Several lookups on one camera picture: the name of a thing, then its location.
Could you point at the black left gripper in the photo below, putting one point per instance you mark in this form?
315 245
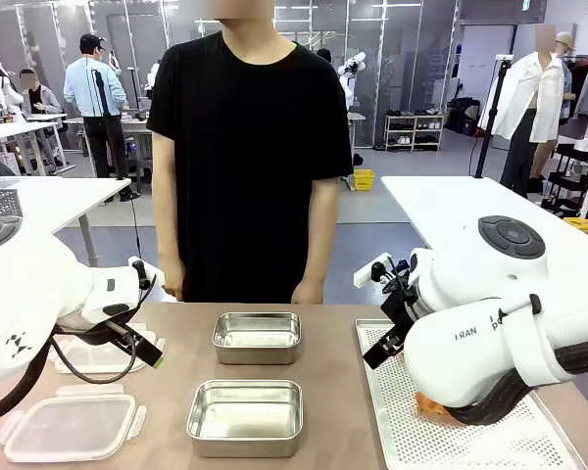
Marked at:
90 333

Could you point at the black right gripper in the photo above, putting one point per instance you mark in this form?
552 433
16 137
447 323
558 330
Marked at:
402 311

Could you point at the golden brown croissant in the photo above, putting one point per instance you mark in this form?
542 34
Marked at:
433 408

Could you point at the clear plastic clip lid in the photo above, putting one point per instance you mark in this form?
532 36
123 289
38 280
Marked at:
68 426
93 355

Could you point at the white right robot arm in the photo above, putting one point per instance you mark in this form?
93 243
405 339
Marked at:
470 294

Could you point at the person's right forearm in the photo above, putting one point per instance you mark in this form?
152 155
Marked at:
169 230

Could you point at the person's left forearm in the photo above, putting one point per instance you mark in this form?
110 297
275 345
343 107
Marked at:
318 235

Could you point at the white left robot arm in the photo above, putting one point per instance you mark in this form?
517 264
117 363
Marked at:
29 294

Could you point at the rectangular stainless steel container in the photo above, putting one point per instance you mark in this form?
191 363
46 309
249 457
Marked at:
256 338
245 416

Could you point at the person's right hand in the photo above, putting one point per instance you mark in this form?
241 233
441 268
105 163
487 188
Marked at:
172 280

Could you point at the person's left hand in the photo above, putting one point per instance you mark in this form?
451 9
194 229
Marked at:
308 294

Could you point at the perforated metal baking tray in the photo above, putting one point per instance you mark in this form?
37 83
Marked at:
421 440

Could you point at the white table with grey basket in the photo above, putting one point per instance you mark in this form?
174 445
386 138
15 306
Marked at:
68 201

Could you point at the large white table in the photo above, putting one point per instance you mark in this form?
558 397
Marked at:
470 205

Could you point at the yellow plastic basket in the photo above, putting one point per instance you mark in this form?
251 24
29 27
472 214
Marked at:
363 179

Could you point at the white shoe rack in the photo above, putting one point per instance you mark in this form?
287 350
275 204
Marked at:
414 132

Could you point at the person in black t-shirt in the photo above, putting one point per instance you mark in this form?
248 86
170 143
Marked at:
250 147

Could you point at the white desk with grey legs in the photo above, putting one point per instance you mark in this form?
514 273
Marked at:
14 132

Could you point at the man in light blue shirt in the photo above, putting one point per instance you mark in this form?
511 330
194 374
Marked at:
95 98

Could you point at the black tripod pole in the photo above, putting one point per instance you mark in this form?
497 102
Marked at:
490 122

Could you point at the black rolling cart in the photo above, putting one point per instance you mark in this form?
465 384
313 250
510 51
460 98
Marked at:
573 171

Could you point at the seated person in grey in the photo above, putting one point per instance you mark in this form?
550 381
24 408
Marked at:
39 98

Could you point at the white humanoid robot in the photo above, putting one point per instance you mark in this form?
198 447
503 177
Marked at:
350 78

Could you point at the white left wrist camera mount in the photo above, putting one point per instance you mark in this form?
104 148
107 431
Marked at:
149 274

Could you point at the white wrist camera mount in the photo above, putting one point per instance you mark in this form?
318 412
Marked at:
149 274
370 271

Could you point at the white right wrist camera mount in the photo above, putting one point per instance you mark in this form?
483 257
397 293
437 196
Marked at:
370 271

